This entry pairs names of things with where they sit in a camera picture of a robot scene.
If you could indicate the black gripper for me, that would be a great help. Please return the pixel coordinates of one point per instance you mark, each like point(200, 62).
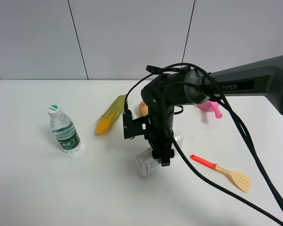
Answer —
point(157, 134)

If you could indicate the white rectangular carton box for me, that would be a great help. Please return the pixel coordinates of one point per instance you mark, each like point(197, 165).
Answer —
point(146, 164)

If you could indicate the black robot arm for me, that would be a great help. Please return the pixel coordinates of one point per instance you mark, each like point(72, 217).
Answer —
point(189, 86)

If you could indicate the brown potato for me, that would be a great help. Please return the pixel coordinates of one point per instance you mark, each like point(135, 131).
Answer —
point(143, 109)

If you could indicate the yellow corn cob with husk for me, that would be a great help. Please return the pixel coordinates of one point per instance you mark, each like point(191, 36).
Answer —
point(109, 118)

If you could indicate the clear water bottle green label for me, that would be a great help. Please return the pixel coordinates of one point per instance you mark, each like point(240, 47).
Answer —
point(64, 130)

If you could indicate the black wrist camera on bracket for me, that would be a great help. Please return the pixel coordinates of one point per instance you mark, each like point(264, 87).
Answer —
point(134, 127)

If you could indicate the pink pot with handle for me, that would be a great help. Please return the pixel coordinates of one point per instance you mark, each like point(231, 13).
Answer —
point(211, 106)

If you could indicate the wooden spatula with red handle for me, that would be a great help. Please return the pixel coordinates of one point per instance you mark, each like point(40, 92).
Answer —
point(238, 179)

